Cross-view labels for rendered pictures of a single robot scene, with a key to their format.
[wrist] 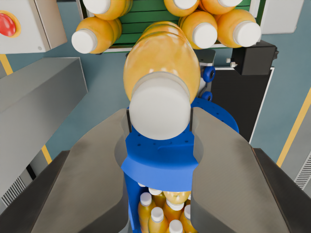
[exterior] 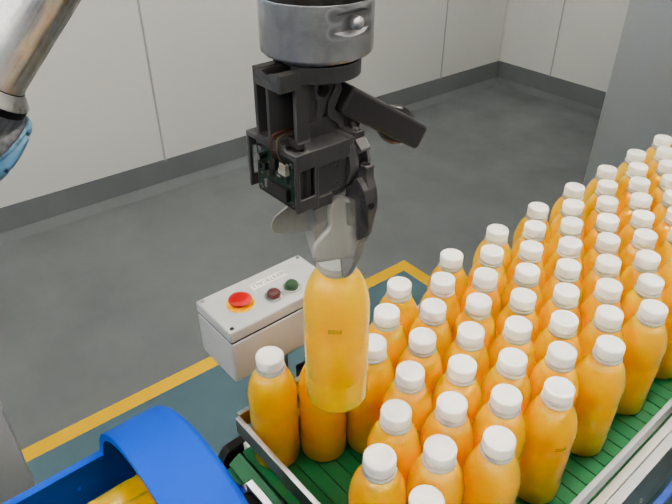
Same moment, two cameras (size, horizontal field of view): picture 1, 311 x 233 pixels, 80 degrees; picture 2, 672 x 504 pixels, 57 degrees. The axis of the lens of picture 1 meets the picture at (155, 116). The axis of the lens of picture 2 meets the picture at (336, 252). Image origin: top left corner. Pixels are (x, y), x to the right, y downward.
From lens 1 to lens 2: 0.60 m
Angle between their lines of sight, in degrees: 77
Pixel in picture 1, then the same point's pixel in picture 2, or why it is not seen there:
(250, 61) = not seen: outside the picture
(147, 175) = (149, 424)
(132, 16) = (314, 470)
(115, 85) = not seen: outside the picture
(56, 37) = (243, 355)
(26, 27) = (248, 315)
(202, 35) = (377, 451)
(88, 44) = (271, 360)
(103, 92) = not seen: outside the picture
